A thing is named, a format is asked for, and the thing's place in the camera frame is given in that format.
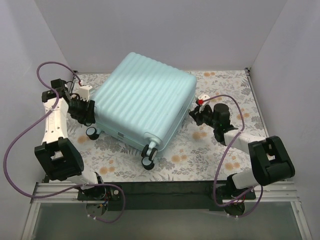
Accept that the light blue suitcase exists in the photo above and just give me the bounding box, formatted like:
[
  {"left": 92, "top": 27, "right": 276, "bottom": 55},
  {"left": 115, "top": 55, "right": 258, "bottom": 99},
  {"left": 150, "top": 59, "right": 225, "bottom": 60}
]
[{"left": 91, "top": 52, "right": 197, "bottom": 170}]

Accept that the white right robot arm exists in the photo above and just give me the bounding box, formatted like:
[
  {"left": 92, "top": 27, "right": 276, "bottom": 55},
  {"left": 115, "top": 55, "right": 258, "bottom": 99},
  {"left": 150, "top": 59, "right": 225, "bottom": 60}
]
[{"left": 189, "top": 103, "right": 296, "bottom": 199}]

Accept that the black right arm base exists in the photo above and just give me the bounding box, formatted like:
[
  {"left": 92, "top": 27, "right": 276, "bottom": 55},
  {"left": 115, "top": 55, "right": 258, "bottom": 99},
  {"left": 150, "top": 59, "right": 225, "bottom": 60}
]
[{"left": 205, "top": 182, "right": 256, "bottom": 201}]

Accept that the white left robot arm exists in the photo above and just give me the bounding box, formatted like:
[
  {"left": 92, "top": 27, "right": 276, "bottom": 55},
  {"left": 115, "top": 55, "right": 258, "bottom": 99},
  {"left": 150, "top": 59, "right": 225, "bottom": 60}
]
[{"left": 34, "top": 79, "right": 107, "bottom": 200}]

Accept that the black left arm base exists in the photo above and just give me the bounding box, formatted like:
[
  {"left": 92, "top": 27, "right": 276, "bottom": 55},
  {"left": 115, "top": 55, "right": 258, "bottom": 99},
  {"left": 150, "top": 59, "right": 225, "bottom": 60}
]
[{"left": 75, "top": 185, "right": 122, "bottom": 201}]

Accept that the floral patterned table mat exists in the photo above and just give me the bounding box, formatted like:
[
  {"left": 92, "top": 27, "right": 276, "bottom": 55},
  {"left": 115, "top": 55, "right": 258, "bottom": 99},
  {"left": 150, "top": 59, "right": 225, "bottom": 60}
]
[{"left": 67, "top": 70, "right": 268, "bottom": 182}]

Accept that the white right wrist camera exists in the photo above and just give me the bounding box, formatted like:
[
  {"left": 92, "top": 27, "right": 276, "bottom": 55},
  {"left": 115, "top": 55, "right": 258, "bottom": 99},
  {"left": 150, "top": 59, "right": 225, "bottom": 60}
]
[{"left": 196, "top": 93, "right": 210, "bottom": 107}]

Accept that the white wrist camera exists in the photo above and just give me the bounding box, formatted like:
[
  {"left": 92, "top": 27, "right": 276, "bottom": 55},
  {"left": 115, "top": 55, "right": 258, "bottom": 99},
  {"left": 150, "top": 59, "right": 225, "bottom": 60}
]
[
  {"left": 77, "top": 81, "right": 93, "bottom": 102},
  {"left": 196, "top": 93, "right": 210, "bottom": 107}
]

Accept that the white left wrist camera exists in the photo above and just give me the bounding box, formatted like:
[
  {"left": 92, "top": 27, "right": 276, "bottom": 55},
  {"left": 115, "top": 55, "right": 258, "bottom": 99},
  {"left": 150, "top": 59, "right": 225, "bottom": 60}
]
[{"left": 77, "top": 81, "right": 93, "bottom": 102}]

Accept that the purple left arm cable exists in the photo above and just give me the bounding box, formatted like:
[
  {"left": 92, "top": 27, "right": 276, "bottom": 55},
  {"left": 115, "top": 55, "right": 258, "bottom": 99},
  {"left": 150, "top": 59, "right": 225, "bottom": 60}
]
[{"left": 3, "top": 61, "right": 125, "bottom": 224}]

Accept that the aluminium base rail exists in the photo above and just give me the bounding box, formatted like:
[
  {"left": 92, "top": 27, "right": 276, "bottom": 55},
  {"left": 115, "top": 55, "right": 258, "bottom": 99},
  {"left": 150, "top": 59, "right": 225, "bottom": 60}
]
[{"left": 22, "top": 181, "right": 312, "bottom": 240}]

